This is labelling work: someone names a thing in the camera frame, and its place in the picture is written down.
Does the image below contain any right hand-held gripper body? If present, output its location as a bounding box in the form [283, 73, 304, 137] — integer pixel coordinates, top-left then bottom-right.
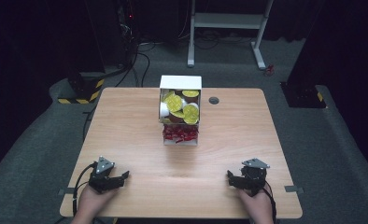
[240, 158, 271, 198]

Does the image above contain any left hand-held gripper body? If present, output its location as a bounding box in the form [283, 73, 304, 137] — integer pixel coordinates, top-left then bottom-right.
[88, 155, 117, 194]

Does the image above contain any person's right hand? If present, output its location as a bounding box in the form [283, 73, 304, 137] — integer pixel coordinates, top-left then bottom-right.
[236, 188, 276, 224]

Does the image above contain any person's left hand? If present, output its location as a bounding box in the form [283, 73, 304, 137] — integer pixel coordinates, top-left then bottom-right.
[70, 184, 119, 224]

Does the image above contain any grey tape strip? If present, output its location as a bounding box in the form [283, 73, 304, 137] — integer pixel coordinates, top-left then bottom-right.
[57, 187, 77, 196]
[284, 185, 305, 194]

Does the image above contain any pile of yellow-lidded cups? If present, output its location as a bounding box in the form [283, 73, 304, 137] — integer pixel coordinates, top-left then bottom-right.
[159, 89, 201, 126]

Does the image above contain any small red floor object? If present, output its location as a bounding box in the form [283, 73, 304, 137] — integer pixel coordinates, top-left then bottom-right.
[263, 63, 276, 77]

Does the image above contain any white two-tier cardboard box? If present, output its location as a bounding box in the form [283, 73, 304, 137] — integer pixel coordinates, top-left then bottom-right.
[158, 75, 203, 147]

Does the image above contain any white metal stand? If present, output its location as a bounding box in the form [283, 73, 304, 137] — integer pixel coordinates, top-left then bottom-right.
[187, 0, 276, 71]

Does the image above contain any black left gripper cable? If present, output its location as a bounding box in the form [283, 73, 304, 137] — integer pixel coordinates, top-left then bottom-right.
[71, 161, 98, 218]

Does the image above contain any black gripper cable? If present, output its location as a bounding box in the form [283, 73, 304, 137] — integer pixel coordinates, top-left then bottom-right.
[263, 179, 278, 224]
[71, 161, 98, 218]

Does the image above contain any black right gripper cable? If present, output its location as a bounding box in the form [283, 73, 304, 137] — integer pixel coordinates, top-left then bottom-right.
[263, 179, 278, 224]

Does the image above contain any black post with striped base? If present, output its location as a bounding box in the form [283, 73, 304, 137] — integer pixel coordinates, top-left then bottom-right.
[57, 0, 106, 105]

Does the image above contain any bundle of black floor cables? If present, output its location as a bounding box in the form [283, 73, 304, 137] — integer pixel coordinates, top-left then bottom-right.
[82, 18, 162, 141]

